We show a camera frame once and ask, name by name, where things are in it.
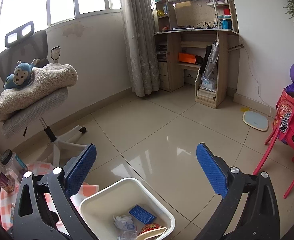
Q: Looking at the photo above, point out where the white paper ball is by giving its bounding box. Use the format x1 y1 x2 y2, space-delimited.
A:
113 215 137 233

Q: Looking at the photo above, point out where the crushed clear plastic bottle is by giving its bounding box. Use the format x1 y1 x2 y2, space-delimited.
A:
117 227 138 240

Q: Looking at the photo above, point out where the dark blue printed box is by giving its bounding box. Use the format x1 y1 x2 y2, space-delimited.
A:
129 205 156 225

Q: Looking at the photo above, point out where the red instant noodle cup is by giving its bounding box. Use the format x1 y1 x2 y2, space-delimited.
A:
136 223 167 240

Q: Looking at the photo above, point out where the white plastic trash bin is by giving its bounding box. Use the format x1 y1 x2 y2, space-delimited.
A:
79 178 176 239

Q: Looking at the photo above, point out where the clear jar with dark snacks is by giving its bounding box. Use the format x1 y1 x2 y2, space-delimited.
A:
1 149 28 183

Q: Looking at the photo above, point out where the red plastic chair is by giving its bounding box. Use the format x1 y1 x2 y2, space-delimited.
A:
253 107 294 199

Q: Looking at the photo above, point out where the bathroom scale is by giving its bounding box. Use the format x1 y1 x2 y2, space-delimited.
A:
242 111 269 132

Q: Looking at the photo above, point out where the red cartoon backpack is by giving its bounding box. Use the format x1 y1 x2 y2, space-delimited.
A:
268 90 294 143

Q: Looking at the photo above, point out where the cream fleece blanket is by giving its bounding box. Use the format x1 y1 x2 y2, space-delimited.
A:
0 63 78 122

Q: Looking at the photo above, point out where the blue monkey plush toy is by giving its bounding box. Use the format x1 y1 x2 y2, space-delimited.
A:
3 59 40 90

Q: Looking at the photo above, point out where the grey mesh office chair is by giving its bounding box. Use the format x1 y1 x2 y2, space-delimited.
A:
0 21 87 166

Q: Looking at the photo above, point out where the orange box on desk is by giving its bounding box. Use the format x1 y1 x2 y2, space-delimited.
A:
178 53 196 64

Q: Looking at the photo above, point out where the blue bottle on desk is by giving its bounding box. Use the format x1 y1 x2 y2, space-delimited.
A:
221 19 229 29

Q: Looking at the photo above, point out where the wooden computer desk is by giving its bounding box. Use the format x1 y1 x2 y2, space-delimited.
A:
154 0 239 108

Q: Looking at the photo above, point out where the beige curtain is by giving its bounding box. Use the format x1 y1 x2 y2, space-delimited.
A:
120 0 160 97

